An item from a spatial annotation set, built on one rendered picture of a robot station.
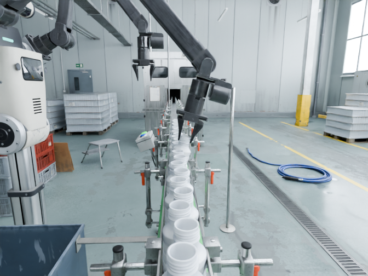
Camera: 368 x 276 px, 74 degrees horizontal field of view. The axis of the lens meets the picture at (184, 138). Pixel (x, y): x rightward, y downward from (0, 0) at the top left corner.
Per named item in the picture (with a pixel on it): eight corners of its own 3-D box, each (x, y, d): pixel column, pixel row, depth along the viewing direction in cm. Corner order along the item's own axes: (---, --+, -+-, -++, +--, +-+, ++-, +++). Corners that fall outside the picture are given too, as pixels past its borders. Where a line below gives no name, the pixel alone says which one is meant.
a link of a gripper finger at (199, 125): (197, 147, 78) (205, 119, 76) (176, 141, 77) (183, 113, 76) (195, 142, 85) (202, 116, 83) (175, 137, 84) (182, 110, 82)
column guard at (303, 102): (309, 126, 860) (312, 95, 838) (298, 126, 858) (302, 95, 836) (303, 124, 899) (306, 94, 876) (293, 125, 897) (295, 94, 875)
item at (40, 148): (35, 158, 319) (33, 142, 315) (1, 159, 316) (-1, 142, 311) (55, 147, 379) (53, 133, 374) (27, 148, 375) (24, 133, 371)
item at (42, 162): (36, 174, 323) (34, 158, 319) (4, 175, 320) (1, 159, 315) (56, 161, 383) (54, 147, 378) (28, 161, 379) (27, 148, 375)
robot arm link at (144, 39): (137, 36, 119) (136, 33, 113) (151, 36, 119) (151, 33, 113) (138, 51, 120) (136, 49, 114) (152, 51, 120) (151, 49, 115)
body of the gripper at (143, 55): (134, 64, 122) (133, 49, 120) (155, 64, 122) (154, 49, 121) (132, 63, 115) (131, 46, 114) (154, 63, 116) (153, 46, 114)
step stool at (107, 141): (101, 156, 484) (100, 136, 476) (122, 162, 451) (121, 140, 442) (80, 162, 447) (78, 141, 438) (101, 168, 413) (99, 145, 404)
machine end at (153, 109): (204, 147, 564) (206, 51, 521) (143, 147, 558) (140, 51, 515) (197, 133, 720) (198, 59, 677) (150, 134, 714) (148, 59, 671)
